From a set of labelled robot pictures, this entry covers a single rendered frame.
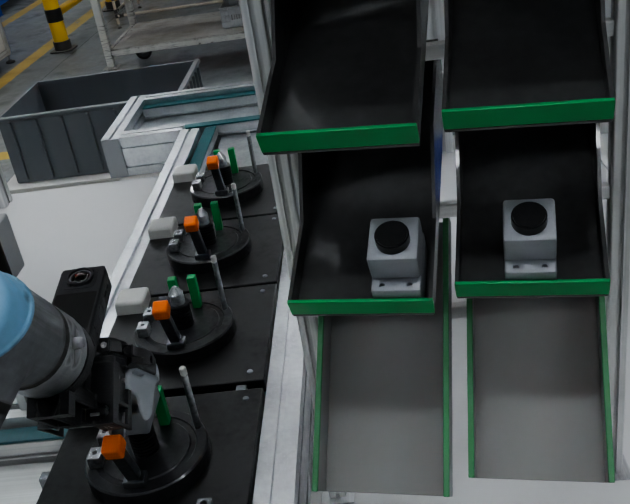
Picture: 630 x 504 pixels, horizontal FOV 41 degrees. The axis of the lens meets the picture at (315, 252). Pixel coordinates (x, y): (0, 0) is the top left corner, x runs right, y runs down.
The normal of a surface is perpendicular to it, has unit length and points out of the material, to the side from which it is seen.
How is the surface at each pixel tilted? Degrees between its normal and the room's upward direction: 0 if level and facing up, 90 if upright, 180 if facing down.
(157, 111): 90
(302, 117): 25
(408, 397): 45
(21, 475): 0
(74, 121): 90
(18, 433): 0
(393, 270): 115
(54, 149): 90
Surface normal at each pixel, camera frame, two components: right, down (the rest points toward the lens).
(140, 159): -0.03, 0.47
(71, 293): -0.12, -0.79
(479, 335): -0.24, -0.27
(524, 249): -0.12, 0.81
